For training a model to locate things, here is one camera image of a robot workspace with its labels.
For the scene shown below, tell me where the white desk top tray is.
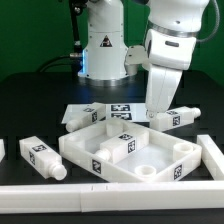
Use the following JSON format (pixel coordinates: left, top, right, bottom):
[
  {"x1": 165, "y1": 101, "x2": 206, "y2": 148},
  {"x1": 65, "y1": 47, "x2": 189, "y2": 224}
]
[{"x1": 59, "y1": 118, "x2": 202, "y2": 183}]

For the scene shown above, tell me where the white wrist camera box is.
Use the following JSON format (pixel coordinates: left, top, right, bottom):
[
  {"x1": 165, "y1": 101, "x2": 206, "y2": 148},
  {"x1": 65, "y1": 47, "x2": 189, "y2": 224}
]
[{"x1": 124, "y1": 45, "x2": 147, "y2": 74}]

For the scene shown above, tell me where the white right guide rail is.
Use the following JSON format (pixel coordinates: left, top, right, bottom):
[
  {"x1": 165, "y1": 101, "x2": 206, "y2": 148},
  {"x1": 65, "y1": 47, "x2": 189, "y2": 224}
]
[{"x1": 197, "y1": 135, "x2": 224, "y2": 181}]

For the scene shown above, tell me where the black cable at base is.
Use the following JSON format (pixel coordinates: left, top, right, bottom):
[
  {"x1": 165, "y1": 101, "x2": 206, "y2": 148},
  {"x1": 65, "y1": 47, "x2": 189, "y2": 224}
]
[{"x1": 35, "y1": 54, "x2": 84, "y2": 73}]

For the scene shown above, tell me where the black pole behind robot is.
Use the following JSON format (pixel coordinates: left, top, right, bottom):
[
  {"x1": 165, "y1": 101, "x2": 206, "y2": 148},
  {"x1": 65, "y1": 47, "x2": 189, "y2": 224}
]
[{"x1": 69, "y1": 0, "x2": 88, "y2": 53}]

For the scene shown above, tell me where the white block left edge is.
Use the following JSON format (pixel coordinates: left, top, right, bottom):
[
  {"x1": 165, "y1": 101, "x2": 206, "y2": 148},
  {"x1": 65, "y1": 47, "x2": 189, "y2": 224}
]
[{"x1": 0, "y1": 139, "x2": 5, "y2": 162}]

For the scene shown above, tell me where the white front guide rail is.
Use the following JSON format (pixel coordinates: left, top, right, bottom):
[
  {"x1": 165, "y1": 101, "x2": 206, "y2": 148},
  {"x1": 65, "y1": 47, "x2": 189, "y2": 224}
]
[{"x1": 0, "y1": 181, "x2": 224, "y2": 214}]

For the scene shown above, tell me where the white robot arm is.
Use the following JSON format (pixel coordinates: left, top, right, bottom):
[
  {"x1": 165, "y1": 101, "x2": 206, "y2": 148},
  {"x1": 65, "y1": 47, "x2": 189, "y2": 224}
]
[{"x1": 79, "y1": 0, "x2": 216, "y2": 119}]

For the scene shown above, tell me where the grey cable on wrist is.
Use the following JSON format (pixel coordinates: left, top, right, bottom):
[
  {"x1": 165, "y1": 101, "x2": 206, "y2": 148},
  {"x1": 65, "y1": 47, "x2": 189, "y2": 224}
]
[{"x1": 196, "y1": 0, "x2": 221, "y2": 44}]

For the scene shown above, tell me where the white guide rail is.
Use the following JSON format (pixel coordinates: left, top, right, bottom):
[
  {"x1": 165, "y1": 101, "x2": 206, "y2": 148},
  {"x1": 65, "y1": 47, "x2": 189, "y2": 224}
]
[
  {"x1": 197, "y1": 135, "x2": 224, "y2": 181},
  {"x1": 0, "y1": 181, "x2": 224, "y2": 214}
]

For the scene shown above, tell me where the white marker paper sheet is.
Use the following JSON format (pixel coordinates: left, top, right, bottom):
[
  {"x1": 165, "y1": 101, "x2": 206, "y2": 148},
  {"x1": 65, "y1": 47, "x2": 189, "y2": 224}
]
[{"x1": 62, "y1": 103, "x2": 148, "y2": 124}]

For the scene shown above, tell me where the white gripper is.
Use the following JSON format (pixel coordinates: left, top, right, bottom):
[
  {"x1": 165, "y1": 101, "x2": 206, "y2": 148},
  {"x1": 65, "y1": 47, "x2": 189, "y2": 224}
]
[{"x1": 145, "y1": 65, "x2": 182, "y2": 119}]

